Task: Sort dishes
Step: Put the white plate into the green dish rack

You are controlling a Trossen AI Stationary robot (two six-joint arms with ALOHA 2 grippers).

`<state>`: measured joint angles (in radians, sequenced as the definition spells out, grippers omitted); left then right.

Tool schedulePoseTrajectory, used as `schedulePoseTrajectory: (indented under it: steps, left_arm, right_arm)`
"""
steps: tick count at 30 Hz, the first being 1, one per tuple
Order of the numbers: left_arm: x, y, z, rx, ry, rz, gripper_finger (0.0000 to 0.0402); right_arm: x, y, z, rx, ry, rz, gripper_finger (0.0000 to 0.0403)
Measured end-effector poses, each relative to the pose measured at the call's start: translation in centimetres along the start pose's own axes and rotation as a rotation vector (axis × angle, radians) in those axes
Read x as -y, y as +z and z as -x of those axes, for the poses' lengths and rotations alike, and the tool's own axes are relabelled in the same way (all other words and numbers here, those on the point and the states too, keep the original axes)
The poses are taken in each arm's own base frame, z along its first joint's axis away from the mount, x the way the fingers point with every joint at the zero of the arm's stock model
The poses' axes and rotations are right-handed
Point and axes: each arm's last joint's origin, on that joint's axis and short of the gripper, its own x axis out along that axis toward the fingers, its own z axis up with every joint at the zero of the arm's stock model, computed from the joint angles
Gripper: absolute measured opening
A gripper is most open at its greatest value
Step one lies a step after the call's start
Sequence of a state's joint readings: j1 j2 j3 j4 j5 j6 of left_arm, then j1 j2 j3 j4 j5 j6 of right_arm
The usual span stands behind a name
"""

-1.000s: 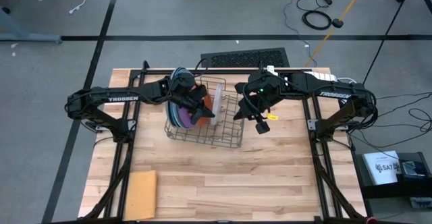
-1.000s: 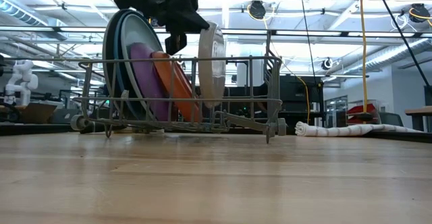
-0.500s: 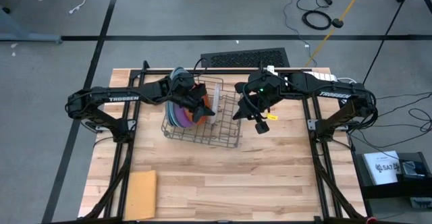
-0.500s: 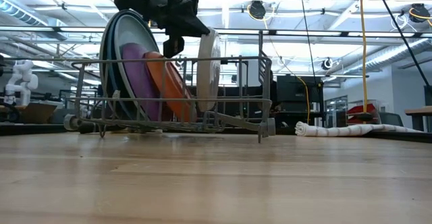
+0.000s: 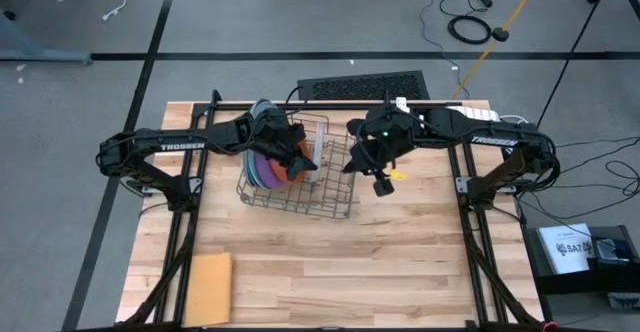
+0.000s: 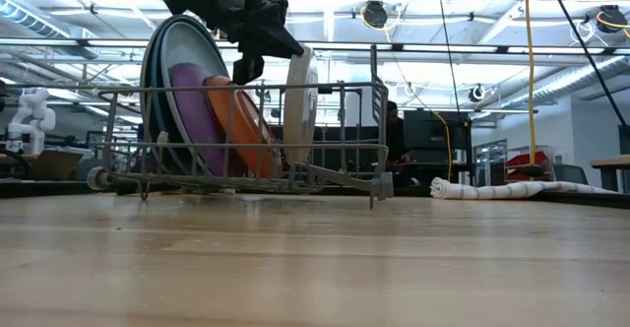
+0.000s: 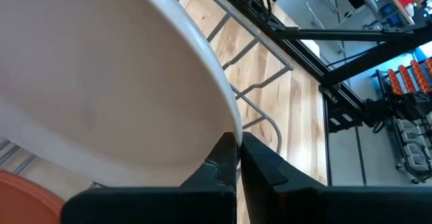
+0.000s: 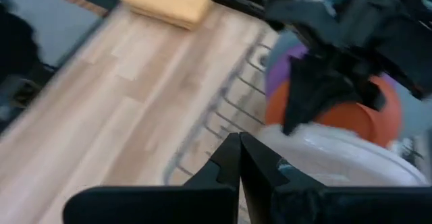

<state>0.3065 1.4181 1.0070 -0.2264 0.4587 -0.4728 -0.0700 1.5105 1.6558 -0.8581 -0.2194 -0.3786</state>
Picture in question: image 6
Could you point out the dark office chair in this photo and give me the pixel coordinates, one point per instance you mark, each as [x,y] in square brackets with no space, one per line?
[571,174]

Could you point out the cardboard box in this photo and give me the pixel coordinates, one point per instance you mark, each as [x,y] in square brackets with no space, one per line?
[54,164]

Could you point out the purple plate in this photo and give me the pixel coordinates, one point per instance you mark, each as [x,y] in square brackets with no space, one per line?
[189,120]

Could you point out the long ceiling light fixture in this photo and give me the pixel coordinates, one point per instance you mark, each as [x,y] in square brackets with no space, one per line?
[443,46]

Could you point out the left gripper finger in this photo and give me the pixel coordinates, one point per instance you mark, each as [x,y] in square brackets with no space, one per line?
[285,44]

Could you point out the orange plate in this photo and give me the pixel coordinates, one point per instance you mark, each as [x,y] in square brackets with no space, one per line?
[236,120]

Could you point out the white striped towel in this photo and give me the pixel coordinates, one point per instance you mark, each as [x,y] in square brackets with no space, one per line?
[517,190]

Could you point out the large grey plate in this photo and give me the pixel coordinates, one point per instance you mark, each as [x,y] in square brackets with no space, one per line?
[143,85]

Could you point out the wooden table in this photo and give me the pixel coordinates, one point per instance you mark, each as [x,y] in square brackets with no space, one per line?
[612,161]

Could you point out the beige plate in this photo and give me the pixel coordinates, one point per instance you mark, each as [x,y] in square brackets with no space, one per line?
[300,105]

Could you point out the dark blue plate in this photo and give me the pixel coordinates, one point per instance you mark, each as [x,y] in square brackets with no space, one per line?
[155,95]

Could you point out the black cabinet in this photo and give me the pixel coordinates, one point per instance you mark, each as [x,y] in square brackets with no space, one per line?
[433,130]

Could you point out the red storage bins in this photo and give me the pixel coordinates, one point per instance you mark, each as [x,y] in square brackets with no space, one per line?
[526,162]

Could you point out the person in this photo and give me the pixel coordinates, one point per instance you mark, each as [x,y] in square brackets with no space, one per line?
[396,135]

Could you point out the light blue plate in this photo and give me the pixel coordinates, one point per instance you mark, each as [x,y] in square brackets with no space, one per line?
[192,46]

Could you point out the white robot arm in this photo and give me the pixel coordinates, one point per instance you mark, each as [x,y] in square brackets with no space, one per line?
[32,115]

